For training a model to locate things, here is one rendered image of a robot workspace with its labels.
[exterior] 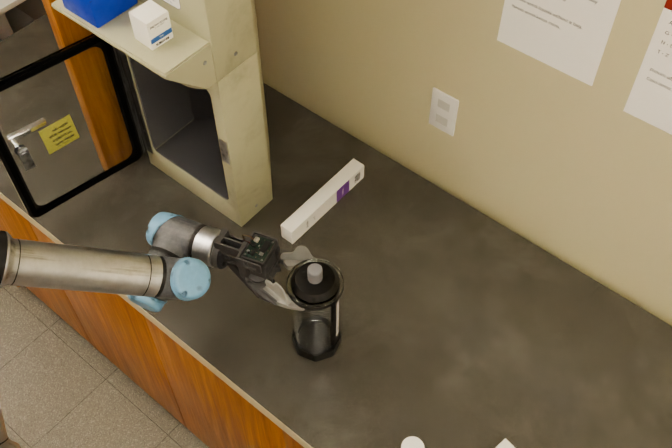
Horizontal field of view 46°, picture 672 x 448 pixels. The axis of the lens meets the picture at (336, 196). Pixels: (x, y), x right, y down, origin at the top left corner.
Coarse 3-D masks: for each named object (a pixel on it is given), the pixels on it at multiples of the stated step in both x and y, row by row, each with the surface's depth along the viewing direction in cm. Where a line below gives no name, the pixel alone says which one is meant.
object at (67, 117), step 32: (32, 64) 159; (64, 64) 164; (96, 64) 169; (0, 96) 158; (32, 96) 163; (64, 96) 169; (96, 96) 175; (0, 128) 163; (32, 128) 168; (64, 128) 174; (96, 128) 181; (64, 160) 180; (96, 160) 187; (32, 192) 180; (64, 192) 186
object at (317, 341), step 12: (300, 264) 152; (288, 276) 150; (288, 288) 148; (300, 300) 147; (300, 312) 151; (312, 312) 149; (324, 312) 150; (300, 324) 155; (312, 324) 152; (324, 324) 153; (300, 336) 159; (312, 336) 156; (324, 336) 157; (312, 348) 160; (324, 348) 161
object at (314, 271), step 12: (312, 264) 146; (324, 264) 150; (300, 276) 148; (312, 276) 145; (324, 276) 148; (336, 276) 149; (300, 288) 147; (312, 288) 147; (324, 288) 147; (336, 288) 148; (312, 300) 146; (324, 300) 146
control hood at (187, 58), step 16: (128, 16) 149; (96, 32) 147; (112, 32) 147; (128, 32) 147; (176, 32) 146; (192, 32) 147; (128, 48) 144; (144, 48) 144; (160, 48) 144; (176, 48) 144; (192, 48) 144; (208, 48) 145; (144, 64) 142; (160, 64) 141; (176, 64) 141; (192, 64) 144; (208, 64) 148; (176, 80) 143; (192, 80) 146; (208, 80) 150
